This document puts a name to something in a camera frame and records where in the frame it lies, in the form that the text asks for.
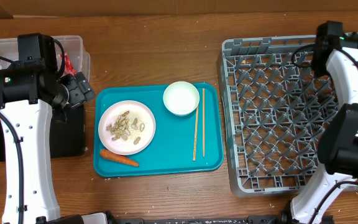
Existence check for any red snack wrapper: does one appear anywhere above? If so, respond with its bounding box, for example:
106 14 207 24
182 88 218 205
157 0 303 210
61 52 77 76

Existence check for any white bowl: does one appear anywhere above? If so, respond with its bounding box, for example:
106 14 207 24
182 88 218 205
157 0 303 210
163 81 200 116

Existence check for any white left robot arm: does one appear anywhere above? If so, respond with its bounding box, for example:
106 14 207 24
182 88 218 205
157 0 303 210
0 33 105 223

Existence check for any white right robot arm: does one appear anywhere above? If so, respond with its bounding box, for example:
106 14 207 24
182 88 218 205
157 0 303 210
277 21 358 223

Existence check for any clear plastic bin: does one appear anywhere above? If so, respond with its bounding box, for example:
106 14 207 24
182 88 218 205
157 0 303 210
0 35 91 80

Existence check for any black tray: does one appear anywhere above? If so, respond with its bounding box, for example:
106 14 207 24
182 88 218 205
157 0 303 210
0 104 86 162

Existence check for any peanut shells and rice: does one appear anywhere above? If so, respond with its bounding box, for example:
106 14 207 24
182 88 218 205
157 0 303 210
105 110 145 145

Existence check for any pink plate with food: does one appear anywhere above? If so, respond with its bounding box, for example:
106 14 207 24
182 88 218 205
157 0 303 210
96 100 157 156

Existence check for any orange carrot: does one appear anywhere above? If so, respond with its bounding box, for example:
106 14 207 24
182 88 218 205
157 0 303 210
99 149 139 167

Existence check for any teal serving tray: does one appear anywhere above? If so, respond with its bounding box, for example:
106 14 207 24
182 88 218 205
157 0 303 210
93 83 224 178

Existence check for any grey dish rack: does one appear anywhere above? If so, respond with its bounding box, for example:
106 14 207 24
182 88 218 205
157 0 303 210
216 32 358 198

